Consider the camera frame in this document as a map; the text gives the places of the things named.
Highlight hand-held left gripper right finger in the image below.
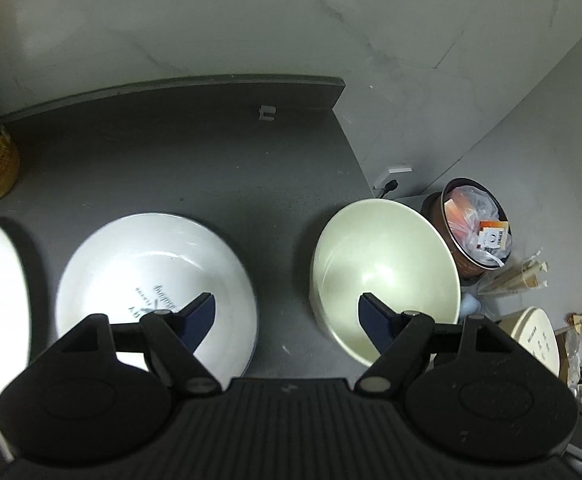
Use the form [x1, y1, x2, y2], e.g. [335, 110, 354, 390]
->
[353, 292, 490, 393]

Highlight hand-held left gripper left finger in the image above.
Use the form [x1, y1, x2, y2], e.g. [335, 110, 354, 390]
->
[86, 292, 224, 395]

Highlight cream ceramic bowl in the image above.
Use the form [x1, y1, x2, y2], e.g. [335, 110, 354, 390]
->
[308, 199, 462, 367]

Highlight brown trash bin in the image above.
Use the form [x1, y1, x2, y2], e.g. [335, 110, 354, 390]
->
[421, 177, 513, 281]

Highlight orange and white carton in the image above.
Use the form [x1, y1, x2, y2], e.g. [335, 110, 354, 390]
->
[476, 220, 511, 251]

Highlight paper-wrapped chopsticks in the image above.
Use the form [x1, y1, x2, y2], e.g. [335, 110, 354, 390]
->
[478, 255, 549, 296]

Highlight clear plastic trash bag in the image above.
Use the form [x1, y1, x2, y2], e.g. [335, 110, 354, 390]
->
[444, 186, 513, 267]

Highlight white round appliance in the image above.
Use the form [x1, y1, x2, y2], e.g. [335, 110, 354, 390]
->
[498, 306, 561, 376]

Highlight white wall socket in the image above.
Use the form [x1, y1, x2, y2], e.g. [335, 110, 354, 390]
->
[373, 162, 414, 191]

